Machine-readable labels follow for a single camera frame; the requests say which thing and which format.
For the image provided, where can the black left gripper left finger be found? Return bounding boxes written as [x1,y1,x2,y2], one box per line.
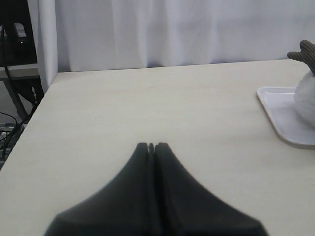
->
[45,143,152,236]

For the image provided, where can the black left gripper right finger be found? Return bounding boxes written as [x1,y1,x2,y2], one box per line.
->
[154,143,268,236]

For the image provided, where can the white rectangular tray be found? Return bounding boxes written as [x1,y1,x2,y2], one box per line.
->
[256,87,315,150]

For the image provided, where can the white plush snowman toy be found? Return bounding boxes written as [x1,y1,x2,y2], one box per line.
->
[287,40,315,127]

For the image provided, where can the white backdrop curtain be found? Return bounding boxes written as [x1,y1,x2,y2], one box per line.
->
[28,0,315,89]

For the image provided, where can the black floor cables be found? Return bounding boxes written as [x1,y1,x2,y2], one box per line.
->
[0,112,30,160]

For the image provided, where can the black metal rack frame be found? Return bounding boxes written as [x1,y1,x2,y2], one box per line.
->
[0,0,44,120]

